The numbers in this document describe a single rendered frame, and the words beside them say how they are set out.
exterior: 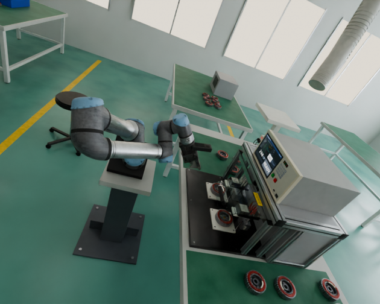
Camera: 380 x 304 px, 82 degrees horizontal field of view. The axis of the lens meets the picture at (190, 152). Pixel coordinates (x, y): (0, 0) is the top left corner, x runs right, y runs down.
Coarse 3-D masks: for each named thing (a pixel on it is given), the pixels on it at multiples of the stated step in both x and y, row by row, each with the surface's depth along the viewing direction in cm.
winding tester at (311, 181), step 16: (288, 144) 130; (304, 144) 140; (256, 160) 142; (288, 160) 113; (304, 160) 120; (320, 160) 128; (288, 176) 111; (304, 176) 105; (320, 176) 111; (336, 176) 118; (272, 192) 119; (288, 192) 110; (304, 192) 111; (320, 192) 111; (336, 192) 112; (352, 192) 113; (304, 208) 118; (320, 208) 119; (336, 208) 120
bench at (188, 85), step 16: (176, 64) 406; (176, 80) 332; (192, 80) 362; (208, 80) 396; (176, 96) 282; (192, 96) 303; (176, 112) 269; (192, 112) 266; (208, 112) 277; (224, 112) 298; (240, 112) 321; (240, 128) 282
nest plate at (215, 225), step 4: (212, 212) 140; (216, 212) 141; (212, 216) 137; (212, 220) 135; (212, 224) 133; (216, 224) 133; (232, 224) 138; (212, 228) 131; (216, 228) 131; (220, 228) 132; (224, 228) 133; (228, 228) 134; (232, 228) 135; (232, 232) 134
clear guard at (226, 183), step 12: (228, 180) 124; (216, 192) 120; (228, 192) 117; (240, 192) 119; (252, 192) 123; (228, 204) 111; (240, 204) 111; (252, 204) 115; (264, 204) 118; (252, 216) 108; (264, 216) 111
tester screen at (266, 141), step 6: (264, 138) 141; (264, 144) 139; (270, 144) 133; (258, 150) 144; (264, 150) 137; (270, 150) 131; (276, 150) 125; (264, 156) 135; (276, 156) 124; (276, 162) 123
